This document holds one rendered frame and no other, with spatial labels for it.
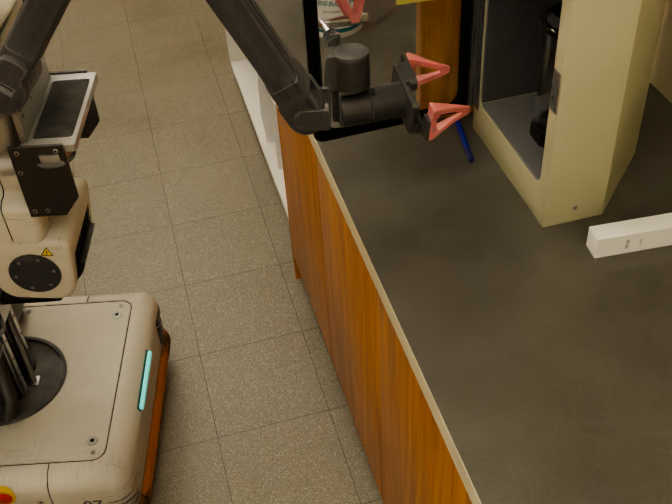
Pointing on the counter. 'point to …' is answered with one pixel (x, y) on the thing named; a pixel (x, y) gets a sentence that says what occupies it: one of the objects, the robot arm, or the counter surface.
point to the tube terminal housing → (586, 109)
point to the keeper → (555, 91)
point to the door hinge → (477, 53)
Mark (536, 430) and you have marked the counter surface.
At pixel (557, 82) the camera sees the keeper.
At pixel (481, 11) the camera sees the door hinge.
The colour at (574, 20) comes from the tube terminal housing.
